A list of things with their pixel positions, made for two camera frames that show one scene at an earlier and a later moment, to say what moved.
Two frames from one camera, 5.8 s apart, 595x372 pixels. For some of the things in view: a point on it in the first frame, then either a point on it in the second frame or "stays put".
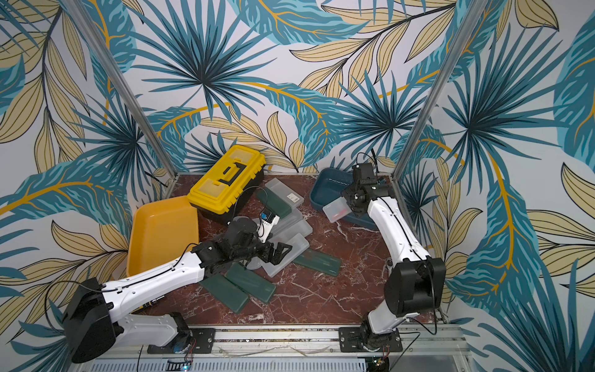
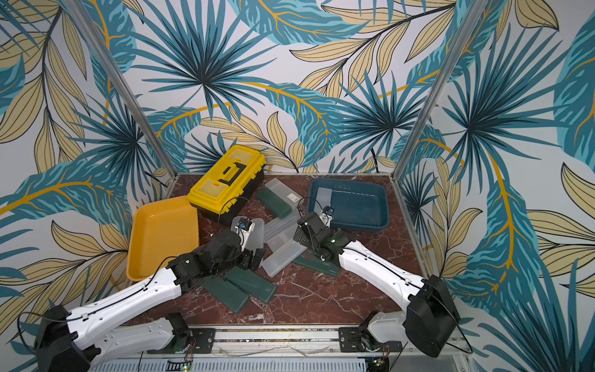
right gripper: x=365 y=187 -> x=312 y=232
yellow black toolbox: x=220 y=194 stays put
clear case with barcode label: x=285 y=192 stays put
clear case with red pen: x=337 y=209 -> x=323 y=199
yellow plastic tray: x=161 y=232 stays put
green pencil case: x=320 y=261 stays put
